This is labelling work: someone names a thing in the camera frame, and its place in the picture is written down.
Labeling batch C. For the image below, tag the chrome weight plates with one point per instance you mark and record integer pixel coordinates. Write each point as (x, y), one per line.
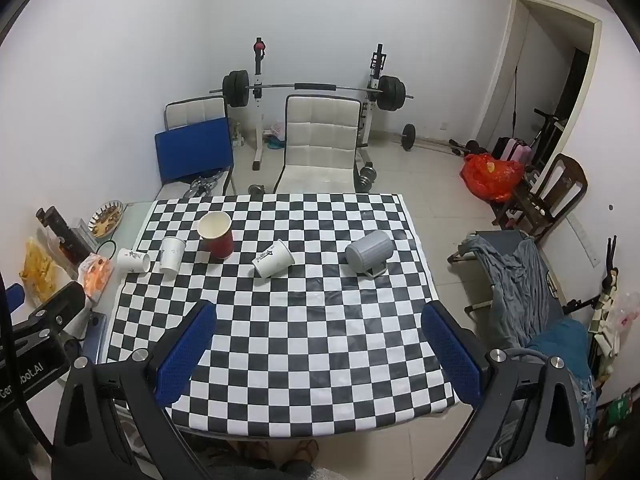
(201, 185)

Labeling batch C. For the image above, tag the person's legs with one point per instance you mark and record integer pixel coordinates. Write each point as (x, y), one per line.
(300, 471)

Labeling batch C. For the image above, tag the black scooter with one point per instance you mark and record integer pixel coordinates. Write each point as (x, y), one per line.
(547, 127)

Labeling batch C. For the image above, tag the grey dumbbell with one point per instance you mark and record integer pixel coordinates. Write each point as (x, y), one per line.
(256, 189)
(365, 176)

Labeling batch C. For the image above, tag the orange snack packet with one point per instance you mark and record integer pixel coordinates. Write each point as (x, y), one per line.
(95, 276)

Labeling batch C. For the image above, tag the white barbell rack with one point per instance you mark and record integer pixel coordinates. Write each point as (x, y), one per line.
(257, 110)

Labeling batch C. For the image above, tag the long barbell with black plates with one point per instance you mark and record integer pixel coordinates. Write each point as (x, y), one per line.
(236, 89)

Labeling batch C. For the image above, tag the black tripod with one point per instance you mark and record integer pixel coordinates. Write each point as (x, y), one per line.
(611, 265)

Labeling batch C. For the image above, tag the dark wooden chair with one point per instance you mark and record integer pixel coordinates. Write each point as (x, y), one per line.
(560, 185)

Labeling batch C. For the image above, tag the grey cloth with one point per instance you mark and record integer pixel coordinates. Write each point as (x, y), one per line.
(517, 285)

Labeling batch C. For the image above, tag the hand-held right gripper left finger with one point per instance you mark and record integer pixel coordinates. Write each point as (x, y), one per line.
(186, 352)

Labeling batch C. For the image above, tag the white paper cup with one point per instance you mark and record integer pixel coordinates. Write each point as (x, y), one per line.
(171, 255)
(272, 258)
(132, 260)

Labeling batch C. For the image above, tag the black white checkered tablecloth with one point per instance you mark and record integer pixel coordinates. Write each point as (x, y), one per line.
(310, 340)

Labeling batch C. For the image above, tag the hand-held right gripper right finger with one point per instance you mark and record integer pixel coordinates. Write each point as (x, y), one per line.
(452, 355)

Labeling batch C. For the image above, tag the white plastic bag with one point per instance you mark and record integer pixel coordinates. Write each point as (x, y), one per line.
(620, 322)

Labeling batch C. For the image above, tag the grey ribbed mug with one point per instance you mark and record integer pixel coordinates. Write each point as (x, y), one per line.
(369, 251)

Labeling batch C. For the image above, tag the dark bottle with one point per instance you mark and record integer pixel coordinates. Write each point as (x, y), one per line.
(65, 235)

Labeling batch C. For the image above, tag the red paper cup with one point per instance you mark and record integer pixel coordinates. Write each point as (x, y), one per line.
(216, 237)

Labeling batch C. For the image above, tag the blue board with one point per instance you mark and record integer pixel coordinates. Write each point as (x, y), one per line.
(192, 152)

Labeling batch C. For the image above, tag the blue phone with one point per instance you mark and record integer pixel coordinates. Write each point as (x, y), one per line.
(94, 337)

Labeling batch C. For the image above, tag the small black barbell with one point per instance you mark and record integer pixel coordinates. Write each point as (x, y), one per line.
(408, 136)

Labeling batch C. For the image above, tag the teal cloth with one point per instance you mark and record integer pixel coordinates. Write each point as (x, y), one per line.
(562, 345)

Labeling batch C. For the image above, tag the yellow snack bag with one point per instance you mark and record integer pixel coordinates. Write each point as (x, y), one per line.
(37, 270)

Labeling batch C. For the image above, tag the clear plastic box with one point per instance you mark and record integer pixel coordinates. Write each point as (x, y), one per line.
(84, 232)

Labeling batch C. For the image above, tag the red plastic bag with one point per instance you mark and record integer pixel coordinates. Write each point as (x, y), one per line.
(490, 176)

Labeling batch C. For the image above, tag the folding cot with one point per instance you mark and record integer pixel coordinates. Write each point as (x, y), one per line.
(500, 241)

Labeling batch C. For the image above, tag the plate of snacks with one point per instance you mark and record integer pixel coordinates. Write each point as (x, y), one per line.
(106, 218)

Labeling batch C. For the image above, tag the pink suitcase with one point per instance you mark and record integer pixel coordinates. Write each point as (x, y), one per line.
(517, 150)

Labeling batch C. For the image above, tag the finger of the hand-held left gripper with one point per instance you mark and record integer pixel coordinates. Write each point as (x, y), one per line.
(13, 296)
(52, 312)

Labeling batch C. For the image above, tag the white padded chair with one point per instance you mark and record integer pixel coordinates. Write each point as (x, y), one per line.
(320, 140)
(195, 111)

